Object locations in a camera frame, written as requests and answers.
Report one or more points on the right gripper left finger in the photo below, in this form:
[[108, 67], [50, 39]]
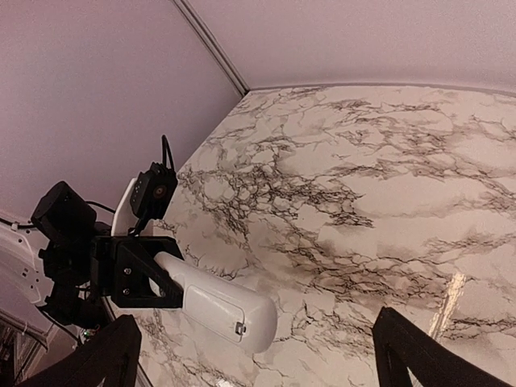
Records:
[[110, 358]]

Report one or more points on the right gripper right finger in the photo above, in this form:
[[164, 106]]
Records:
[[403, 350]]

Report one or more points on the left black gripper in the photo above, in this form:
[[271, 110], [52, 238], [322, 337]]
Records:
[[124, 268]]

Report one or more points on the white remote control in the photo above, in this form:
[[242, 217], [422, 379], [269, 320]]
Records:
[[238, 314]]

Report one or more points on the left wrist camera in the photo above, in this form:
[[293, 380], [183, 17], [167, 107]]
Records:
[[146, 198]]

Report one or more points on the left aluminium frame post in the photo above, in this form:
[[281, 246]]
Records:
[[213, 47]]

